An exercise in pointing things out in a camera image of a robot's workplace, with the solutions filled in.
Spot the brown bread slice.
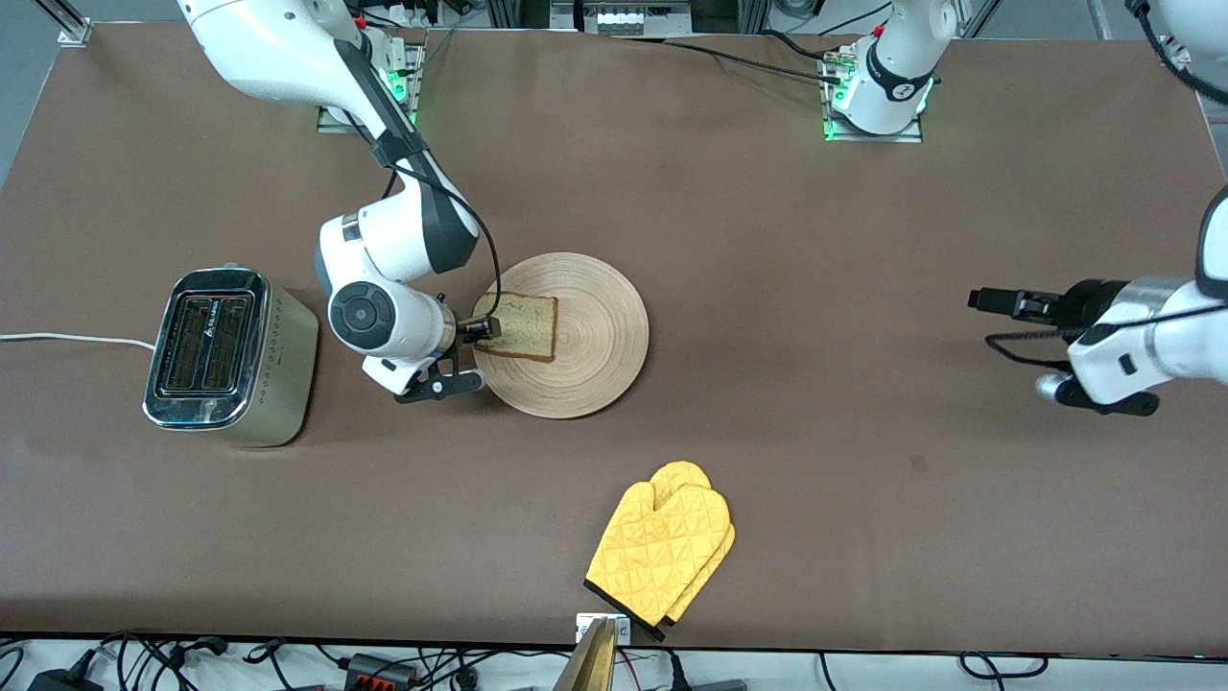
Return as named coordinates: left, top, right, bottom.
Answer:
left=473, top=291, right=559, bottom=363

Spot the round wooden plate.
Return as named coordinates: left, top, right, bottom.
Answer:
left=472, top=251, right=650, bottom=420

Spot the silver two-slot toaster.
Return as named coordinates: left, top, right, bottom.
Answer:
left=142, top=267, right=320, bottom=449

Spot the yellow quilted oven mitt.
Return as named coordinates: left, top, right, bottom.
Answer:
left=585, top=483, right=735, bottom=642
left=649, top=461, right=738, bottom=625

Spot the white power strip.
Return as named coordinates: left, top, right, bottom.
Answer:
left=580, top=0, right=694, bottom=37

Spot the black red connector block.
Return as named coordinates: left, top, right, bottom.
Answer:
left=345, top=655, right=419, bottom=688

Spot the golden metal bar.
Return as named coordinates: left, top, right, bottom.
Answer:
left=552, top=619, right=617, bottom=691

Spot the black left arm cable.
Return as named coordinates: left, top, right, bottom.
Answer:
left=986, top=0, right=1228, bottom=373

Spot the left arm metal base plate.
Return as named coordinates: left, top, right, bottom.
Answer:
left=823, top=48, right=925, bottom=143

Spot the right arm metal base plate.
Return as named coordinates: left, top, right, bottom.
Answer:
left=317, top=43, right=425, bottom=133

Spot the black cable on table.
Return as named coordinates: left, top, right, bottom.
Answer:
left=614, top=29, right=847, bottom=87

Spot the black looped floor cable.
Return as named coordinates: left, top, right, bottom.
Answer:
left=959, top=653, right=1049, bottom=680

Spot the white toaster power cord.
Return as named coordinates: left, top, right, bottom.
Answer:
left=0, top=332, right=157, bottom=352

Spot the aluminium frame corner bracket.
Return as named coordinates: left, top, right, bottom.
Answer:
left=34, top=0, right=94, bottom=47

